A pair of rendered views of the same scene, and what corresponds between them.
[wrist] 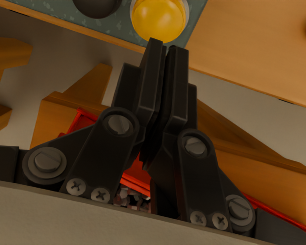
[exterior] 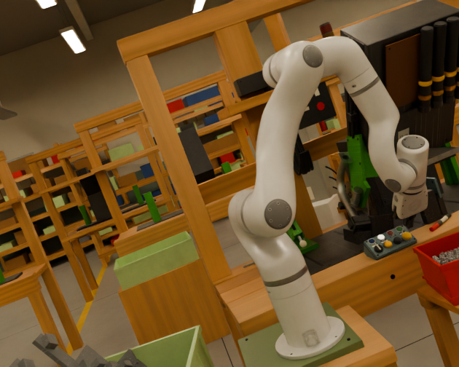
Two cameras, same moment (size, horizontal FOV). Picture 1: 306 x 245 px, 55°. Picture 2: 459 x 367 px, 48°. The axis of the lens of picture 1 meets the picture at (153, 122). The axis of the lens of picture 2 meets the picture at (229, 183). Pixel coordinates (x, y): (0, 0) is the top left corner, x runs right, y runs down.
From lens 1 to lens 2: 171 cm
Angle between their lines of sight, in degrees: 94
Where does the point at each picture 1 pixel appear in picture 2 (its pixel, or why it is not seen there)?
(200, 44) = (420, 240)
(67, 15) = (397, 247)
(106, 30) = (403, 244)
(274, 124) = not seen: outside the picture
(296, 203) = not seen: outside the picture
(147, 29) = (406, 236)
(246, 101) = not seen: outside the picture
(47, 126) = (422, 289)
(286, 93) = (440, 233)
